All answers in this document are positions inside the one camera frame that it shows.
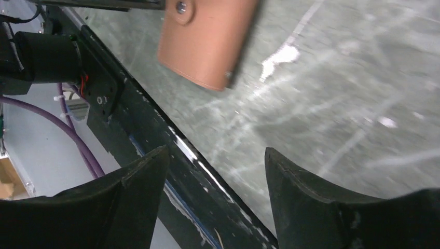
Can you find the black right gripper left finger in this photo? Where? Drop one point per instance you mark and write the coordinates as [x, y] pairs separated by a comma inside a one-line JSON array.
[[118, 210]]

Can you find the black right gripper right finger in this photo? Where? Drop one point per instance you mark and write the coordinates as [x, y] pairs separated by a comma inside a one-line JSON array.
[[311, 212]]

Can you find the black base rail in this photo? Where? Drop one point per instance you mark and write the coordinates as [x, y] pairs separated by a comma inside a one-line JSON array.
[[198, 208]]

